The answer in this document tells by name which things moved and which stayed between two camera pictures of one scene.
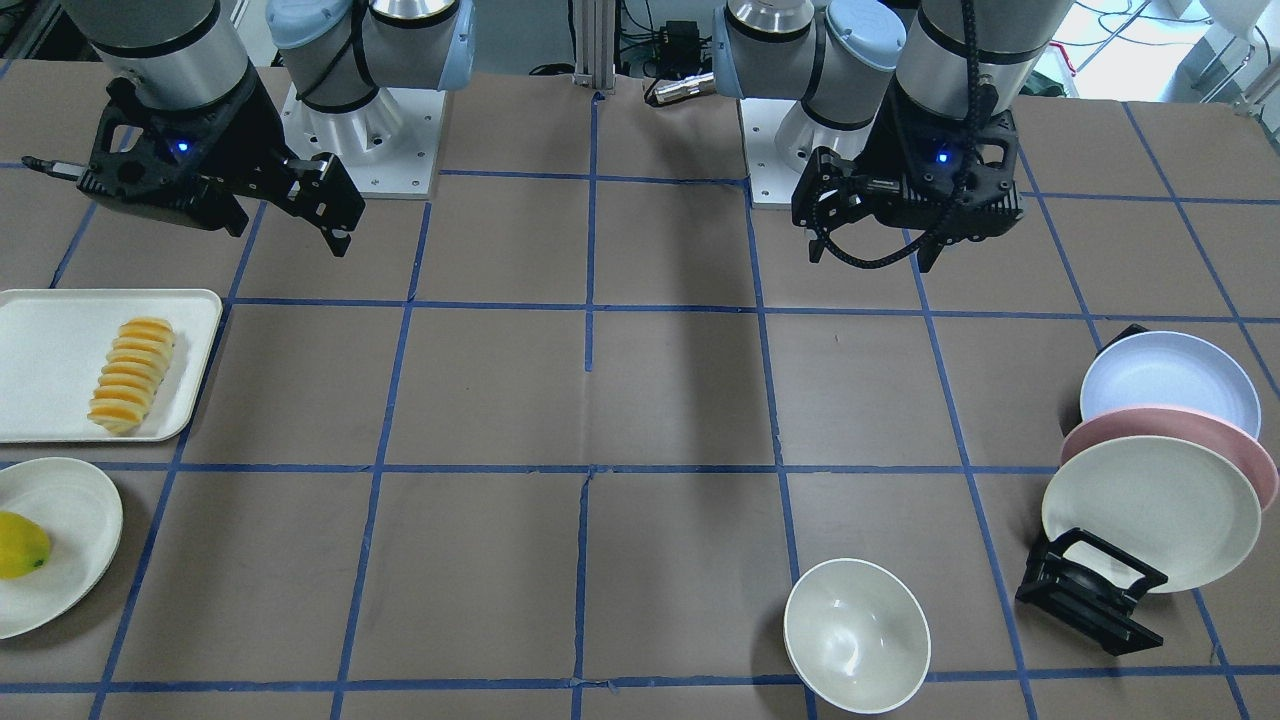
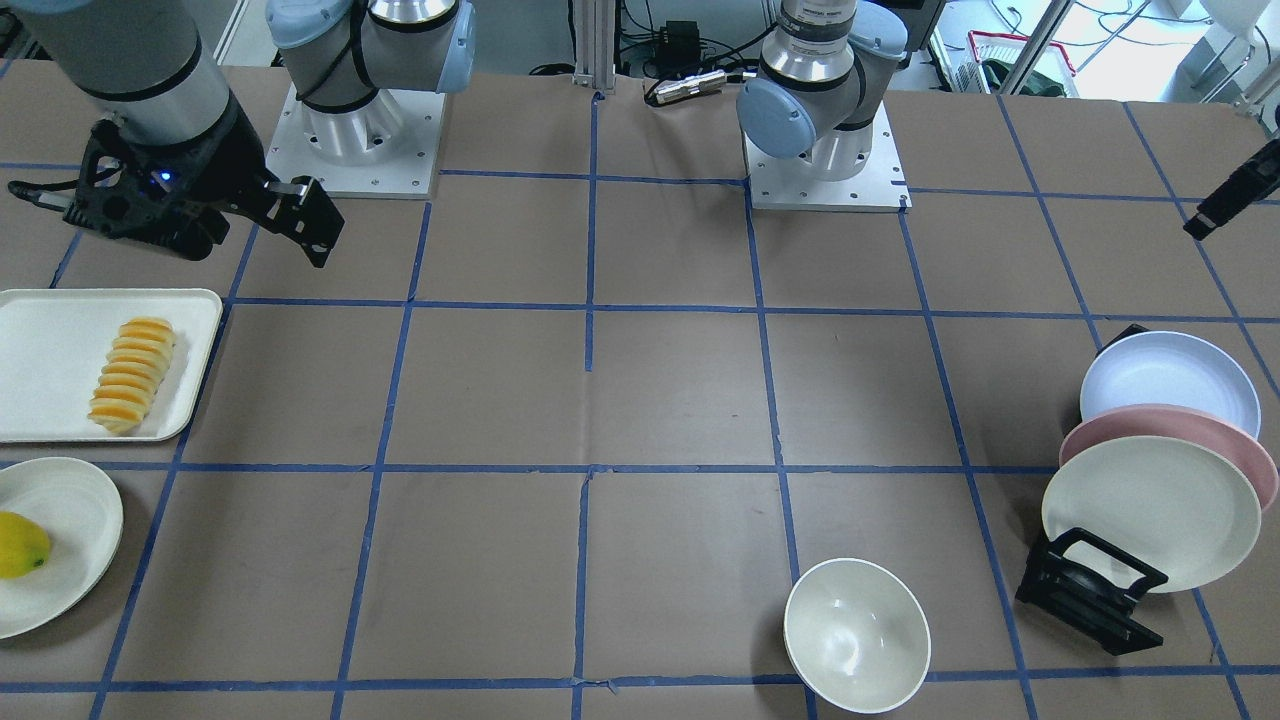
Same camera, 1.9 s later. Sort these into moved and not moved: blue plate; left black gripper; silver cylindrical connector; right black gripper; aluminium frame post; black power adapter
Moved: right black gripper; left black gripper
Not moved: black power adapter; blue plate; aluminium frame post; silver cylindrical connector
